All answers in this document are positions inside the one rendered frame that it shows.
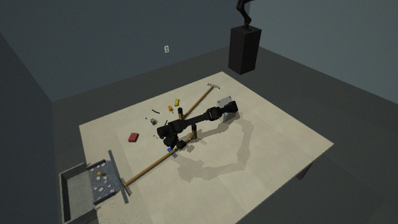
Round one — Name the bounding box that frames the red rectangular block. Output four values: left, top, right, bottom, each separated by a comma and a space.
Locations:
128, 133, 138, 142

